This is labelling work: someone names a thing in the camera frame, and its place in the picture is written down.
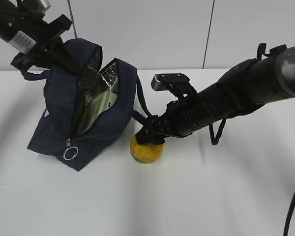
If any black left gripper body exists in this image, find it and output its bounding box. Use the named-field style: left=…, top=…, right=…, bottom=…
left=10, top=14, right=72, bottom=70

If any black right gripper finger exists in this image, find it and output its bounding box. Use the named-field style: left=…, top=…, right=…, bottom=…
left=136, top=126, right=152, bottom=145

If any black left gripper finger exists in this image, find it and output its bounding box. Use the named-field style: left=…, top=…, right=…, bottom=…
left=51, top=39, right=81, bottom=74

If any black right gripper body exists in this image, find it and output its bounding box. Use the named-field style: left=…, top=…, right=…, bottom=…
left=143, top=101, right=194, bottom=144

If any yellow pear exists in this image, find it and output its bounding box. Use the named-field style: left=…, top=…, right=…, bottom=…
left=130, top=135, right=164, bottom=163

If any dark blue lunch bag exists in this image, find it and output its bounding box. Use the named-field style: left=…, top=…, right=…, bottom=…
left=22, top=38, right=147, bottom=171

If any green lidded food container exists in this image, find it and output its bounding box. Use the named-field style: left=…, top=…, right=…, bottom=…
left=75, top=89, right=118, bottom=136

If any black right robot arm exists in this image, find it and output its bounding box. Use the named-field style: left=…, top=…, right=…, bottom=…
left=136, top=43, right=295, bottom=145

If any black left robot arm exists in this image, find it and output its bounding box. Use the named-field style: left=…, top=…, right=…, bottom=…
left=0, top=0, right=81, bottom=74

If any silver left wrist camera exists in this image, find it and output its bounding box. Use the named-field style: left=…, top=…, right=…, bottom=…
left=17, top=0, right=52, bottom=13

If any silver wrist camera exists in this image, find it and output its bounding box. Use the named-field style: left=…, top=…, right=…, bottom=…
left=151, top=73, right=197, bottom=100
left=17, top=0, right=52, bottom=13

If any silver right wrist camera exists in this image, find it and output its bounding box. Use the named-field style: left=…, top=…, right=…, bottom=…
left=151, top=73, right=197, bottom=100

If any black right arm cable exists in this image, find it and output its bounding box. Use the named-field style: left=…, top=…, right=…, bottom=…
left=208, top=43, right=295, bottom=236

